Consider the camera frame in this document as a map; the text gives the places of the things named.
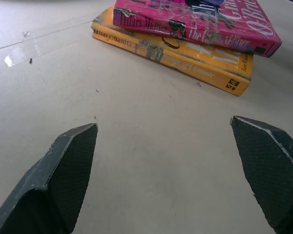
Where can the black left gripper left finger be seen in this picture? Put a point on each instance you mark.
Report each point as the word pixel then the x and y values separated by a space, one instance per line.
pixel 51 185

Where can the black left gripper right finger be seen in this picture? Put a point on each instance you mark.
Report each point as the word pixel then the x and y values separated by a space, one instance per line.
pixel 271 170

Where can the pink hardcover book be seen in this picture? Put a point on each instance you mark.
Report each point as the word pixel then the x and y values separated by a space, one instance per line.
pixel 210 22

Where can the yellow hardcover book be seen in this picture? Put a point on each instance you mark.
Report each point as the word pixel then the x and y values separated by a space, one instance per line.
pixel 197 65

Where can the clear tape strip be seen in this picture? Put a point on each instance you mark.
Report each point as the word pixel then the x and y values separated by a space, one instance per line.
pixel 22 52

